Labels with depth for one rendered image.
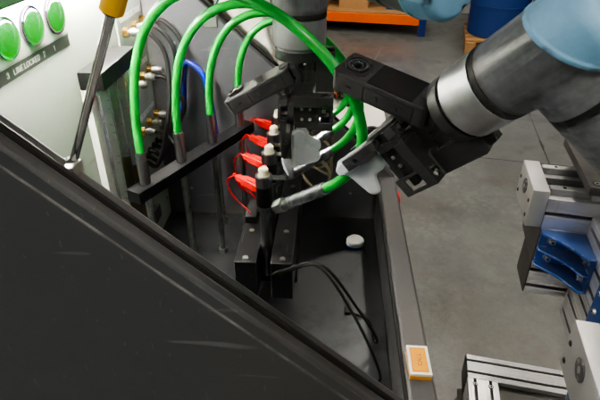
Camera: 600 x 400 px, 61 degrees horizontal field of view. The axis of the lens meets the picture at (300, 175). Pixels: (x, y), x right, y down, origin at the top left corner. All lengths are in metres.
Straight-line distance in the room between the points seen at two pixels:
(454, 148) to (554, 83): 0.14
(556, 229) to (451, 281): 1.24
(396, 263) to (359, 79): 0.47
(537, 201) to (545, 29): 0.76
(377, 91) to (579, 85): 0.19
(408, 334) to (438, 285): 1.55
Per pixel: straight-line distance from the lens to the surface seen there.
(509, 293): 2.42
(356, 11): 6.12
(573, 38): 0.42
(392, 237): 1.00
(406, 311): 0.85
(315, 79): 0.74
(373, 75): 0.55
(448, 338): 2.15
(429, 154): 0.55
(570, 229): 1.21
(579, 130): 0.46
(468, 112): 0.48
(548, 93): 0.44
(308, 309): 1.01
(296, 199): 0.71
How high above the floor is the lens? 1.54
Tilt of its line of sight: 30 degrees down
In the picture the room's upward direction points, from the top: straight up
